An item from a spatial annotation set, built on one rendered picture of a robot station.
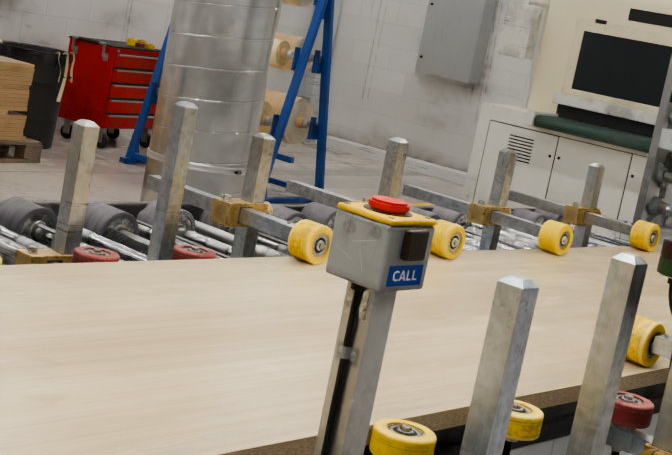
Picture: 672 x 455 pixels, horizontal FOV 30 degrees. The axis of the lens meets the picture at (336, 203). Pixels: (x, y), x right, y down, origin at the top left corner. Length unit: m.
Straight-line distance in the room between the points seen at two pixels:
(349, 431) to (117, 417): 0.34
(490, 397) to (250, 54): 4.22
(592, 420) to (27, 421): 0.71
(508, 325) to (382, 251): 0.29
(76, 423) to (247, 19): 4.20
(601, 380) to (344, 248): 0.56
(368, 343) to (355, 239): 0.10
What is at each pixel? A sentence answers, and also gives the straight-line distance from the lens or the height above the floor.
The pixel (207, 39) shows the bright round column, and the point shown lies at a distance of 5.52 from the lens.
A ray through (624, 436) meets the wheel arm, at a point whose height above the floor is 0.85.
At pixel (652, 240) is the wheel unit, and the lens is 3.62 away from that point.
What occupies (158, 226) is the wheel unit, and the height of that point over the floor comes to 0.92.
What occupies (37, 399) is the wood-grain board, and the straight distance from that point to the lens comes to 1.49.
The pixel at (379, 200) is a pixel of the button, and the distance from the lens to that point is 1.18.
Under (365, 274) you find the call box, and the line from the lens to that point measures 1.17.
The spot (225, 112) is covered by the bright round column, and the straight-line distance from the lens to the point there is 5.54.
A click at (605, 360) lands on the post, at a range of 1.64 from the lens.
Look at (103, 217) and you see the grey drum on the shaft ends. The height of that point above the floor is 0.84.
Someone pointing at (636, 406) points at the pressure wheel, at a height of 0.91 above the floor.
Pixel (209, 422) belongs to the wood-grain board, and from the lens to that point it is 1.50.
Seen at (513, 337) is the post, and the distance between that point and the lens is 1.41.
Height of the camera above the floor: 1.40
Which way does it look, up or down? 9 degrees down
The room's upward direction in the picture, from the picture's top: 11 degrees clockwise
